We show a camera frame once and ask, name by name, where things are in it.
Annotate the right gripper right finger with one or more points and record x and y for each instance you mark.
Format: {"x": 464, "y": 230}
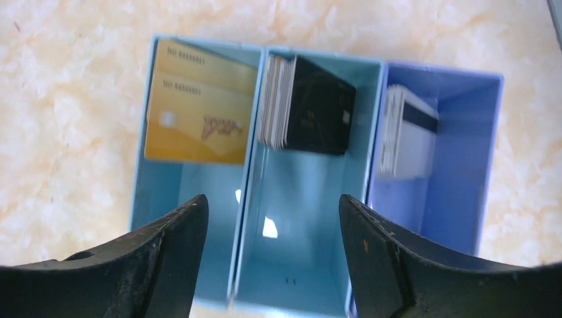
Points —
{"x": 397, "y": 273}

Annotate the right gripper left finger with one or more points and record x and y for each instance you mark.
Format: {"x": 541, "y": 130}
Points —
{"x": 148, "y": 272}

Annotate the silver credit card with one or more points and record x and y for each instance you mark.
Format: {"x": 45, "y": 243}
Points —
{"x": 408, "y": 135}

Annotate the gold credit card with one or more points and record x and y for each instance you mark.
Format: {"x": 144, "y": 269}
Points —
{"x": 199, "y": 106}

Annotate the black credit card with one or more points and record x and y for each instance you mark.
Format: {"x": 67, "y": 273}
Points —
{"x": 304, "y": 107}

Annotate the purple drawer right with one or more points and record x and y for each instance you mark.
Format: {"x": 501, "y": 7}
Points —
{"x": 448, "y": 206}

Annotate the light blue drawer left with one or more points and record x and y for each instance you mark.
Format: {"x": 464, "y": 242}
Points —
{"x": 161, "y": 186}

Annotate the light blue drawer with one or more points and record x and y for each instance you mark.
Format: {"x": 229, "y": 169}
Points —
{"x": 161, "y": 186}
{"x": 291, "y": 256}

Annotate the light blue drawer middle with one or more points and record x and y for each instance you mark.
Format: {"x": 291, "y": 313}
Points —
{"x": 291, "y": 256}

